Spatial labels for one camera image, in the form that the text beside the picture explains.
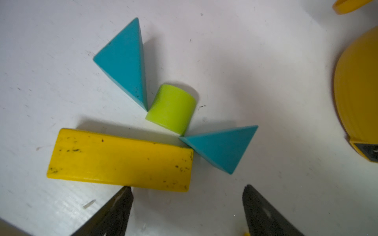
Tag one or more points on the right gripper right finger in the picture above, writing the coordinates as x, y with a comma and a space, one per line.
262, 218

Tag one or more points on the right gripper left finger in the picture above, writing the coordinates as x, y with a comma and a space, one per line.
112, 219

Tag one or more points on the yellow pot with lid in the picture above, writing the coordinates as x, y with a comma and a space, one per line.
355, 89

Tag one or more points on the long yellow rectangle block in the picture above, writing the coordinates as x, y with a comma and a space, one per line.
99, 158

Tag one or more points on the teal triangle block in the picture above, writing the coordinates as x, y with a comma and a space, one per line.
223, 149
122, 60

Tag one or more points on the light green cylinder block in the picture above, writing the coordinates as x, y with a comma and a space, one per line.
172, 108

